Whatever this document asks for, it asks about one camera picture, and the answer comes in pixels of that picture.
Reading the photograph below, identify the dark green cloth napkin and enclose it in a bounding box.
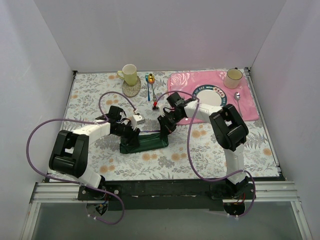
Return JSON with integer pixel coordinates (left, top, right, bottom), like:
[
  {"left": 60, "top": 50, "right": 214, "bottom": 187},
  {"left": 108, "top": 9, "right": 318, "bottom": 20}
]
[{"left": 119, "top": 133, "right": 169, "bottom": 154}]

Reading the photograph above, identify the purple spoon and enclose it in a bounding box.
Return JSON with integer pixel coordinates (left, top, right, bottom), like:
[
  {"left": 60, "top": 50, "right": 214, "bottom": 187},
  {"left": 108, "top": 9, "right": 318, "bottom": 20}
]
[{"left": 141, "top": 130, "right": 160, "bottom": 133}]

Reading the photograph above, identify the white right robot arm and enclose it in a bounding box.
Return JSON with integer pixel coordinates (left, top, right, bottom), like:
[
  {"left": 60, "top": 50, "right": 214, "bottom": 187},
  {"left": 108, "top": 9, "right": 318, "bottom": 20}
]
[{"left": 157, "top": 91, "right": 249, "bottom": 199}]

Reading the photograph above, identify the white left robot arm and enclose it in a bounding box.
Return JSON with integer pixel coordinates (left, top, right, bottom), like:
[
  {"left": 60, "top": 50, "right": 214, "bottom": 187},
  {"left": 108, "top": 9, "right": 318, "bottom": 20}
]
[{"left": 49, "top": 106, "right": 141, "bottom": 200}]

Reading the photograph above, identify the speckled round coaster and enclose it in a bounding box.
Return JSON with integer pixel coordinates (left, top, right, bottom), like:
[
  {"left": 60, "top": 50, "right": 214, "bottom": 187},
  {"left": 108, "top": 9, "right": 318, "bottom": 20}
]
[{"left": 122, "top": 77, "right": 141, "bottom": 98}]

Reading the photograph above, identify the gold rainbow spoon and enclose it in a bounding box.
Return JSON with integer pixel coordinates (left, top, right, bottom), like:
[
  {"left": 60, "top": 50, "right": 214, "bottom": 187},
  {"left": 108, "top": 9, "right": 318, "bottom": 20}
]
[{"left": 148, "top": 73, "right": 157, "bottom": 102}]

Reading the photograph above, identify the white plate blue rim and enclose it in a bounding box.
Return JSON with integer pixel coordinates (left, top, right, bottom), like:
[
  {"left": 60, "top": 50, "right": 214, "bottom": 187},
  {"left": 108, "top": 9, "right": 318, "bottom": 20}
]
[{"left": 192, "top": 84, "right": 227, "bottom": 107}]

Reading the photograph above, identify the yellow-green mug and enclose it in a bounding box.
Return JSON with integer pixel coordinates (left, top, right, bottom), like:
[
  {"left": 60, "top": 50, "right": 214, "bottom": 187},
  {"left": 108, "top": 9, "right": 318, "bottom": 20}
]
[{"left": 117, "top": 64, "right": 138, "bottom": 86}]

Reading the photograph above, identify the silver spoon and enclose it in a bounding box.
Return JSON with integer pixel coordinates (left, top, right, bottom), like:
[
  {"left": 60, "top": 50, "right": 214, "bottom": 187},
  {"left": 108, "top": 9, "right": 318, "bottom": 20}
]
[{"left": 234, "top": 92, "right": 242, "bottom": 115}]

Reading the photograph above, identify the cream enamel mug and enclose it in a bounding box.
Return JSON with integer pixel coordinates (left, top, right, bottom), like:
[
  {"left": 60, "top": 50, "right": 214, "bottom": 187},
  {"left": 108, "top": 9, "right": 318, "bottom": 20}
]
[{"left": 223, "top": 67, "right": 243, "bottom": 89}]

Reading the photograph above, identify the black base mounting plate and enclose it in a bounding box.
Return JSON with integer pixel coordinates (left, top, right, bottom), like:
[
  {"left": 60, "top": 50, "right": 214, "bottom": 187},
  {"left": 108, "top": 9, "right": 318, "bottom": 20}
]
[{"left": 77, "top": 179, "right": 254, "bottom": 211}]

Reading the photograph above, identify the pink rose placemat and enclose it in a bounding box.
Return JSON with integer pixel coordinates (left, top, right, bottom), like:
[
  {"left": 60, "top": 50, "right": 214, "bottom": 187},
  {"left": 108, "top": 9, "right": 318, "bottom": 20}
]
[{"left": 167, "top": 70, "right": 259, "bottom": 121}]

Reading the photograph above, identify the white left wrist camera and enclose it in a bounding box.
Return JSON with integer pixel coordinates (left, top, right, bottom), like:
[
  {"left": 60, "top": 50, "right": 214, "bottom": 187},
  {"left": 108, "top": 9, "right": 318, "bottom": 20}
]
[{"left": 131, "top": 113, "right": 146, "bottom": 129}]

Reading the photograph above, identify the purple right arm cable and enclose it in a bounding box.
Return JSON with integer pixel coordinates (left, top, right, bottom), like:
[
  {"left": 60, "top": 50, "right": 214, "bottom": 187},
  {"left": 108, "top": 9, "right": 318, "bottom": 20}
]
[{"left": 152, "top": 91, "right": 257, "bottom": 218}]

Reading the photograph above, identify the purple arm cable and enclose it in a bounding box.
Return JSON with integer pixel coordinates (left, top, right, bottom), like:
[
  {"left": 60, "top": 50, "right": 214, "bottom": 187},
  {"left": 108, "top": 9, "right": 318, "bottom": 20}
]
[
  {"left": 26, "top": 91, "right": 138, "bottom": 225},
  {"left": 152, "top": 91, "right": 257, "bottom": 218}
]

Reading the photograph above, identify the blue handled spoon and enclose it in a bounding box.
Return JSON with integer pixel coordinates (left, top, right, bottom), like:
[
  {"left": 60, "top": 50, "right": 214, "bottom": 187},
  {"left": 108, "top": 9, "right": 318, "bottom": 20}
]
[{"left": 145, "top": 73, "right": 151, "bottom": 102}]

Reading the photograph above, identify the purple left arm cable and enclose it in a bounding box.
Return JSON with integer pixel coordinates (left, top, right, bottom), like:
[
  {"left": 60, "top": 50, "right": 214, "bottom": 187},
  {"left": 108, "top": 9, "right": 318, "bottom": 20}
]
[{"left": 26, "top": 91, "right": 138, "bottom": 225}]

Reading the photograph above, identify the aluminium frame rail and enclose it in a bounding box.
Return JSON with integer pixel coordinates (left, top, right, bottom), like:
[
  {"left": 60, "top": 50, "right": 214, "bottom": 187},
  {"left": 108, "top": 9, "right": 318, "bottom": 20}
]
[{"left": 29, "top": 181, "right": 300, "bottom": 204}]

